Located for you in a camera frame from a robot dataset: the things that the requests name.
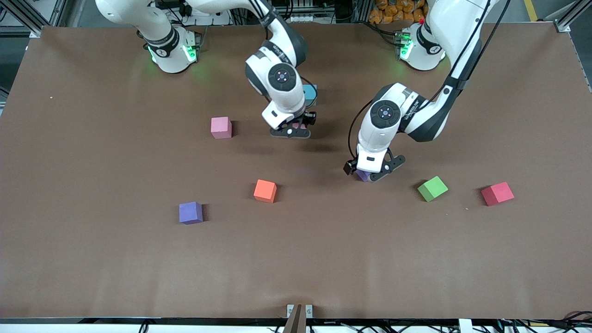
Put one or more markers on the brown paper table cover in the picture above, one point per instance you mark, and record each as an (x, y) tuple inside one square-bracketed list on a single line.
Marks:
[(296, 259)]

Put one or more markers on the pink foam block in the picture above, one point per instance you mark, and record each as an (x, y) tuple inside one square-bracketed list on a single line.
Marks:
[(298, 126), (221, 127)]

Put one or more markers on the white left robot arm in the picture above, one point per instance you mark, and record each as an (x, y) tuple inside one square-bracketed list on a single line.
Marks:
[(386, 113)]

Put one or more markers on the white grey rack device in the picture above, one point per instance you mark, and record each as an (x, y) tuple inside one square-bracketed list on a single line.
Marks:
[(291, 11)]

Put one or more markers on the metal table edge bracket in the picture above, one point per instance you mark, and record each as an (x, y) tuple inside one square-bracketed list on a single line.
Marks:
[(309, 311)]

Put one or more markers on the orange foam block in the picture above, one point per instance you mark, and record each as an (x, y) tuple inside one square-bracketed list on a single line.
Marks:
[(265, 190)]

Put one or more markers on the purple foam block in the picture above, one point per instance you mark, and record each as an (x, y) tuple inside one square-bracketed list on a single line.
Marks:
[(190, 212), (363, 176)]

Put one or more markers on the white power strip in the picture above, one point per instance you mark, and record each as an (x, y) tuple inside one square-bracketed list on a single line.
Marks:
[(215, 19)]

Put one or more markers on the bag of orange items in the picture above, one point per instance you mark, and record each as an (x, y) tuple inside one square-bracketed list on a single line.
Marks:
[(393, 11)]

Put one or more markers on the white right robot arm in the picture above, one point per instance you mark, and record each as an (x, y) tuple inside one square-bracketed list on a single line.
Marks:
[(282, 76)]

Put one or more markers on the red foam block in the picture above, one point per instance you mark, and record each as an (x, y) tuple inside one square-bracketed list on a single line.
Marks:
[(497, 193)]

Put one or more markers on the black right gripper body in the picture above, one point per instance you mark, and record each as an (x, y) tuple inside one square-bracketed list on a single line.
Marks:
[(310, 117)]

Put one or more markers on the light blue foam block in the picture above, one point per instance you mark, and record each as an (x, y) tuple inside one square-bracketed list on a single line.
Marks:
[(311, 95)]

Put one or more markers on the green foam block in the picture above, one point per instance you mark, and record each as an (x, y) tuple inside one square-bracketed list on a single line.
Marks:
[(432, 188)]

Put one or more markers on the white post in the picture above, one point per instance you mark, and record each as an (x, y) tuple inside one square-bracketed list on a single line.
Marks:
[(465, 326)]

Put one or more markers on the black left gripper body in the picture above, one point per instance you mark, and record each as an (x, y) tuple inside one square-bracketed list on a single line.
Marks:
[(348, 167)]

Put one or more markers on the aluminium frame profile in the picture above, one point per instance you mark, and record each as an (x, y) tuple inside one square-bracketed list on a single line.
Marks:
[(30, 14), (571, 16)]

